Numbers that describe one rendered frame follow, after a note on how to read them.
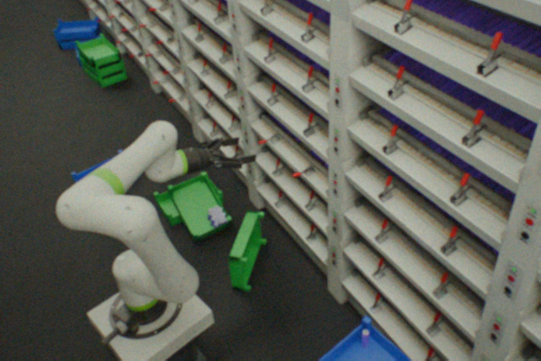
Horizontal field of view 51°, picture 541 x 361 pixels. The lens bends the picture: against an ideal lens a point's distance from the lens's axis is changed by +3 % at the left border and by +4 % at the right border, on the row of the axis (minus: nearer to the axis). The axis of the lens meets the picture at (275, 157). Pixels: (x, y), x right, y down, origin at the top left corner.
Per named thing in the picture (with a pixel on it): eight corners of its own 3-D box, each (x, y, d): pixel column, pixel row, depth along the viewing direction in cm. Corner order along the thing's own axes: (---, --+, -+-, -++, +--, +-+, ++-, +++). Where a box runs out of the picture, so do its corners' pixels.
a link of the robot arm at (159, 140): (91, 194, 168) (123, 205, 165) (90, 163, 161) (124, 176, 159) (155, 138, 197) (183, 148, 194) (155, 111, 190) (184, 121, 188)
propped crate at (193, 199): (230, 225, 274) (232, 218, 267) (193, 243, 266) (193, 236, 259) (203, 178, 286) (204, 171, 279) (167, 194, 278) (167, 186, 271)
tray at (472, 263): (488, 303, 150) (485, 277, 140) (347, 181, 191) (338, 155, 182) (544, 258, 154) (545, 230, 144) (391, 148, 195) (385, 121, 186)
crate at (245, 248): (232, 289, 243) (249, 292, 241) (227, 258, 230) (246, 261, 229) (250, 239, 266) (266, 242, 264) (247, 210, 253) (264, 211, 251)
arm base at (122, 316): (117, 358, 182) (112, 347, 178) (89, 336, 189) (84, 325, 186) (176, 302, 197) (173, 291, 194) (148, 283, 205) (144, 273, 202)
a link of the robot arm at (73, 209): (91, 243, 150) (82, 206, 143) (51, 234, 154) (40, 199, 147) (130, 205, 164) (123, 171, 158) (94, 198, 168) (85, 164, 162)
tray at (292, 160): (330, 205, 210) (325, 190, 203) (253, 131, 251) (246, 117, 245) (370, 176, 214) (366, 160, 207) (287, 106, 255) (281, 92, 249)
